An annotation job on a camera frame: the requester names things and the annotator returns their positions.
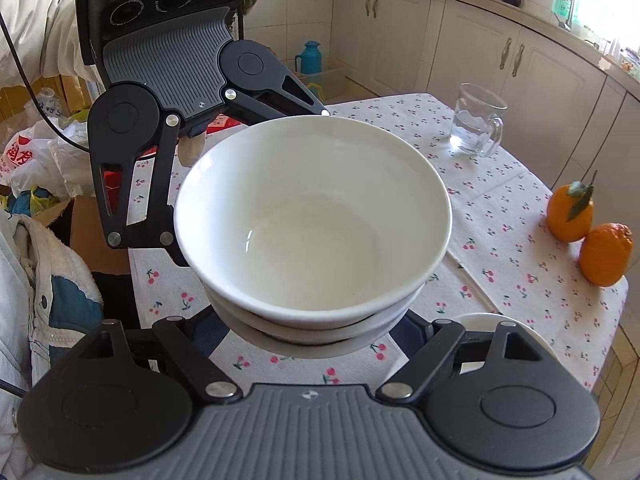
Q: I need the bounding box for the chrome faucet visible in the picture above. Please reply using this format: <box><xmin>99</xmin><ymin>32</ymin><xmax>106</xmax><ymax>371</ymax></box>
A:
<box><xmin>537</xmin><ymin>0</ymin><xmax>576</xmax><ymax>31</ymax></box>

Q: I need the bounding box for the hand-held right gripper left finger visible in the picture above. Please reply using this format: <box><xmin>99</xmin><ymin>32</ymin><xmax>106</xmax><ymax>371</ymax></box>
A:
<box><xmin>79</xmin><ymin>306</ymin><xmax>244</xmax><ymax>407</ymax></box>

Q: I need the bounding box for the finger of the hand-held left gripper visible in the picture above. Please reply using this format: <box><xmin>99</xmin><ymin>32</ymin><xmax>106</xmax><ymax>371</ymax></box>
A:
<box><xmin>91</xmin><ymin>119</ymin><xmax>192</xmax><ymax>267</ymax></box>
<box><xmin>224</xmin><ymin>61</ymin><xmax>330</xmax><ymax>123</ymax></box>

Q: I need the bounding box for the white jacket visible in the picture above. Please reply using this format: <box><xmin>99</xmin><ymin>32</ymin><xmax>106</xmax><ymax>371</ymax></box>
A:
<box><xmin>0</xmin><ymin>210</ymin><xmax>106</xmax><ymax>461</ymax></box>

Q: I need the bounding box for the person's left hand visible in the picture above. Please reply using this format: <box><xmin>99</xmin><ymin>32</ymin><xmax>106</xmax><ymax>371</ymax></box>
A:
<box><xmin>179</xmin><ymin>132</ymin><xmax>207</xmax><ymax>167</ymax></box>

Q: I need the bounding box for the cherry print tablecloth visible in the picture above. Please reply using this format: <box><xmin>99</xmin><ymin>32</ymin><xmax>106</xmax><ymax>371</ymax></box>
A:
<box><xmin>127</xmin><ymin>92</ymin><xmax>630</xmax><ymax>401</ymax></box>

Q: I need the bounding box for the glass mug with water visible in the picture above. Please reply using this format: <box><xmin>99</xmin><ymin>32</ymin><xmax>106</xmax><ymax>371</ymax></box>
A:
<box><xmin>449</xmin><ymin>82</ymin><xmax>508</xmax><ymax>157</ymax></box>

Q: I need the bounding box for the person's left forearm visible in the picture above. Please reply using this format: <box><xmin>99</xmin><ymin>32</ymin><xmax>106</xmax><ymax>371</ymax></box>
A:
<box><xmin>0</xmin><ymin>0</ymin><xmax>103</xmax><ymax>86</ymax></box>

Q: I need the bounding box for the white ceramic bowl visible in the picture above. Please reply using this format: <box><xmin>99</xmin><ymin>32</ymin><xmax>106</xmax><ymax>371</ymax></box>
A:
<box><xmin>204</xmin><ymin>280</ymin><xmax>425</xmax><ymax>346</ymax></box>
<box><xmin>173</xmin><ymin>115</ymin><xmax>453</xmax><ymax>323</ymax></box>
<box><xmin>214</xmin><ymin>307</ymin><xmax>408</xmax><ymax>360</ymax></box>

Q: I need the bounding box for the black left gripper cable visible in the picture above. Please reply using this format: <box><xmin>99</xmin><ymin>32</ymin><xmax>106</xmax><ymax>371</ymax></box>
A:
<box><xmin>0</xmin><ymin>10</ymin><xmax>93</xmax><ymax>153</ymax></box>

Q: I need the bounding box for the clear plastic bin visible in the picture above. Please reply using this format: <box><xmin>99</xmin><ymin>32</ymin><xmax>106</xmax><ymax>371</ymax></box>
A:
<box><xmin>300</xmin><ymin>57</ymin><xmax>348</xmax><ymax>101</ymax></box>

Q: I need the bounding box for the orange with leaf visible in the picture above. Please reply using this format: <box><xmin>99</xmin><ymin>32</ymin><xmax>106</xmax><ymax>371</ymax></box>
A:
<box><xmin>546</xmin><ymin>170</ymin><xmax>598</xmax><ymax>243</ymax></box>

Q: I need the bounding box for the cardboard box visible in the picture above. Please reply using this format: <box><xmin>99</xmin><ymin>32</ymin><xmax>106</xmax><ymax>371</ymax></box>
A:
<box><xmin>30</xmin><ymin>195</ymin><xmax>131</xmax><ymax>276</ymax></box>

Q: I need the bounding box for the white plastic bag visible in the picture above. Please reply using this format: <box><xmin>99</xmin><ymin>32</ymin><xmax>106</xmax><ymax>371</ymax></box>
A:
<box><xmin>0</xmin><ymin>120</ymin><xmax>91</xmax><ymax>196</ymax></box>

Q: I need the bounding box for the blue thermos jug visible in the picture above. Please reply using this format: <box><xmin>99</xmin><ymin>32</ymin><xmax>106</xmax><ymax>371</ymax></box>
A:
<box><xmin>294</xmin><ymin>40</ymin><xmax>322</xmax><ymax>76</ymax></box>

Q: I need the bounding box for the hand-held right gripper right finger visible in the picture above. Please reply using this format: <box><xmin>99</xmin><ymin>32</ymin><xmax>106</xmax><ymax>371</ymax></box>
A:
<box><xmin>375</xmin><ymin>309</ymin><xmax>547</xmax><ymax>407</ymax></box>

